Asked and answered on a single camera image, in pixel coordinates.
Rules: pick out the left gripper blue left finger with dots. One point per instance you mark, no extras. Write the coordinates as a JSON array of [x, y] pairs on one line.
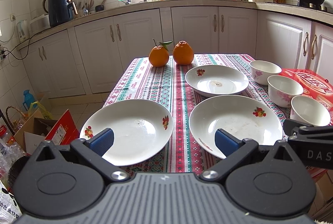
[[101, 142]]

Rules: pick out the white floral bowl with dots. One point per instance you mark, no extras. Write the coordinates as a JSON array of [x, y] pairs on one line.
[[310, 111], [282, 89], [261, 70]]

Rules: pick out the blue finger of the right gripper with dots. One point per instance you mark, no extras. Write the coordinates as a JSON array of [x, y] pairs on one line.
[[289, 125]]

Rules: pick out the white electric kettle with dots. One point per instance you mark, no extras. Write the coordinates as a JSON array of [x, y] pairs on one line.
[[23, 30]]

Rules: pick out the bumpy orange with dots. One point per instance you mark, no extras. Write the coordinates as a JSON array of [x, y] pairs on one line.
[[183, 53]]

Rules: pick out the white fruit plate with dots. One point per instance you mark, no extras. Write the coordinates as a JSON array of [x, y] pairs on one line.
[[141, 129]]

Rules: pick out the black trash bin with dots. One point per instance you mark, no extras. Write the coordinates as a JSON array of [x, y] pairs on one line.
[[16, 169]]

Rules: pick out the orange with leaf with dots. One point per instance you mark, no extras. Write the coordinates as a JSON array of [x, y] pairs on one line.
[[159, 55]]

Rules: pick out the blue thermos on floor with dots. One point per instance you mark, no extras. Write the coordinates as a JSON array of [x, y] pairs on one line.
[[28, 99]]

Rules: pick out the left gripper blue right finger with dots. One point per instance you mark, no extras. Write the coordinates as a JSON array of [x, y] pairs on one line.
[[226, 142]]

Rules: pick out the wicker basket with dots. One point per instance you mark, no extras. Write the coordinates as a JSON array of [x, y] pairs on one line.
[[15, 117]]

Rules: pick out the red printed box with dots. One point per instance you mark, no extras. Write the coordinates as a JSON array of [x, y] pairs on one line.
[[314, 85]]

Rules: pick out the red cardboard box on floor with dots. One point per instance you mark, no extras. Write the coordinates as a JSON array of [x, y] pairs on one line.
[[37, 129]]

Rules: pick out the large white plate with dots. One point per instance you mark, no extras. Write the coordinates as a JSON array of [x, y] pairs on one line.
[[240, 116]]

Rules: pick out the white stained plate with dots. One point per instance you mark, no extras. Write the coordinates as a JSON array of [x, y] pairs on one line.
[[215, 80]]

